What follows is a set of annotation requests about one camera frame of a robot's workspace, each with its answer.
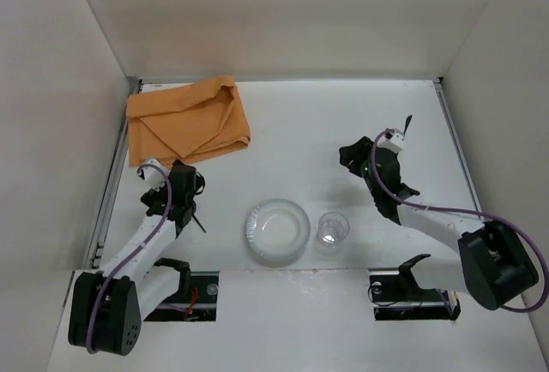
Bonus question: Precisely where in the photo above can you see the orange cloth napkin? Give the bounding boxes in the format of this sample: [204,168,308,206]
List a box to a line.
[126,75,251,167]

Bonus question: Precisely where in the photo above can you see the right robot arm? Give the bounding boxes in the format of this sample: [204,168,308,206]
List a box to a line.
[339,130,548,310]

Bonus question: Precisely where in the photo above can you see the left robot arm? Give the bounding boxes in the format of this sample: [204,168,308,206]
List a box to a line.
[68,159,205,356]

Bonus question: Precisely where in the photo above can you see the black plastic fork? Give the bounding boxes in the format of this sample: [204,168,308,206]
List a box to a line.
[192,214,207,234]

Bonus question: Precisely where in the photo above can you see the black plastic knife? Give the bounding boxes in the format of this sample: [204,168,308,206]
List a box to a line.
[402,115,413,137]

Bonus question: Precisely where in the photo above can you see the clear plastic cup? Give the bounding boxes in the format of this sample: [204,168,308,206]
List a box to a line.
[317,212,350,255]

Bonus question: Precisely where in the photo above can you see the white paper plate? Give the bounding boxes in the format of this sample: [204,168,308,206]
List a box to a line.
[244,198,311,264]

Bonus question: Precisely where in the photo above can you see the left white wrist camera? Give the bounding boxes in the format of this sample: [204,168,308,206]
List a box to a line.
[136,158,169,190]

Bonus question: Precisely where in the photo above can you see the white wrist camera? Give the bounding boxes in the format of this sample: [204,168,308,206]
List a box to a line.
[136,158,169,190]
[380,129,405,153]

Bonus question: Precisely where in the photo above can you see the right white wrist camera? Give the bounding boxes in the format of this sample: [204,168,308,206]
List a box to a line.
[380,129,405,153]

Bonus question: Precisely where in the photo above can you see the right aluminium frame rail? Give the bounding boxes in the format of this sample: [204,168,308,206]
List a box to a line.
[433,78,482,212]

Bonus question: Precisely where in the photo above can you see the aluminium frame rail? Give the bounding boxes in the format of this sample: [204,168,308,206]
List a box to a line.
[83,78,143,270]
[433,78,482,212]

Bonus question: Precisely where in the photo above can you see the left aluminium frame rail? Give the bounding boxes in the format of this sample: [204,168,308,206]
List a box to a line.
[83,78,143,270]

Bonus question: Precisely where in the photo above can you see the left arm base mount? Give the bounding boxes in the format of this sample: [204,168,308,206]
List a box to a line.
[145,272,220,322]

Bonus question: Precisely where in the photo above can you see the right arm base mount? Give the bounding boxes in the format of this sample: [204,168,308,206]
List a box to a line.
[367,254,462,321]

